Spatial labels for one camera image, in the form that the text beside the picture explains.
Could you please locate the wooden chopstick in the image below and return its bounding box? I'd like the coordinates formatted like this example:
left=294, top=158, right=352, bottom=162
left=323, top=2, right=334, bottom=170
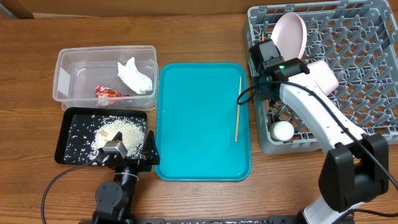
left=261, top=32, right=269, bottom=113
left=234, top=76, right=242, bottom=142

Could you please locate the white cup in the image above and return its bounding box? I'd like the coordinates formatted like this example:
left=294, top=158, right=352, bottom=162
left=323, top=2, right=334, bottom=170
left=269, top=121, right=295, bottom=142

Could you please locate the red snack wrapper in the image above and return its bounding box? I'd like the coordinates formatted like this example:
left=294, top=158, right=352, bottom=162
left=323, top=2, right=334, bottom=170
left=95, top=86, right=129, bottom=106

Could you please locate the large white plate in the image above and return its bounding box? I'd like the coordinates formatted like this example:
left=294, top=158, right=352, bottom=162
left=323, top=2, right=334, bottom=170
left=271, top=12, right=307, bottom=60

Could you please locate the pink small bowl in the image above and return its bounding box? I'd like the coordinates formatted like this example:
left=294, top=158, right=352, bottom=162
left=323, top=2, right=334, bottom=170
left=307, top=60, right=339, bottom=96

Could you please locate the white napkin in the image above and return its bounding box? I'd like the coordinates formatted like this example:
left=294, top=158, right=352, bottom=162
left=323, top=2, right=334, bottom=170
left=118, top=57, right=153, bottom=95

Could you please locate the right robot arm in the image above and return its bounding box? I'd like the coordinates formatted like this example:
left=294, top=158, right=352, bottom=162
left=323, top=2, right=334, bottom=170
left=249, top=39, right=396, bottom=223

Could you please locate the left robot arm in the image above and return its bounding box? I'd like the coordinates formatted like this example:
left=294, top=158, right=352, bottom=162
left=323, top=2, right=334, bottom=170
left=91, top=131, right=160, bottom=223

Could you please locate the black waste tray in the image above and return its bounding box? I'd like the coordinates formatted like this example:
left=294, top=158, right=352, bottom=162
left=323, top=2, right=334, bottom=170
left=54, top=108, right=147, bottom=165

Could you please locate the spilled rice pile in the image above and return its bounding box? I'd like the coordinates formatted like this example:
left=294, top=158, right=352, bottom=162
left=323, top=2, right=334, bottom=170
left=89, top=119, right=146, bottom=160

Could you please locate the teal plastic tray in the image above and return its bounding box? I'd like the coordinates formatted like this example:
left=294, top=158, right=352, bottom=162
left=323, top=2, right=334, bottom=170
left=155, top=63, right=251, bottom=181

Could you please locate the clear plastic bin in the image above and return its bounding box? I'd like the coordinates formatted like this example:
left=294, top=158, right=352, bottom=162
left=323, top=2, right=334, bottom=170
left=52, top=45, right=159, bottom=111

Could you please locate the grey dish rack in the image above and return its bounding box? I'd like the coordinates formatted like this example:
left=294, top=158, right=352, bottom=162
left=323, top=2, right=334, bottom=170
left=243, top=1, right=397, bottom=144

